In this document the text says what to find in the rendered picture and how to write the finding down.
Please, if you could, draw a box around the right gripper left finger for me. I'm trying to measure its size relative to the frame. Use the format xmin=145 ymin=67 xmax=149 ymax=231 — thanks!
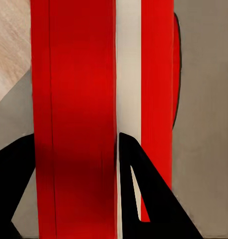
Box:
xmin=0 ymin=133 xmax=35 ymax=239

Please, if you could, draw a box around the radio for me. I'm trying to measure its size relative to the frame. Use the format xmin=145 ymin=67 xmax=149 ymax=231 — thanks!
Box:
xmin=30 ymin=0 xmax=182 ymax=239

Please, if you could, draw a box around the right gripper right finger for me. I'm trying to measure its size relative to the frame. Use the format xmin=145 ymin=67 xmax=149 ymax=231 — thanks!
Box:
xmin=119 ymin=132 xmax=203 ymax=239

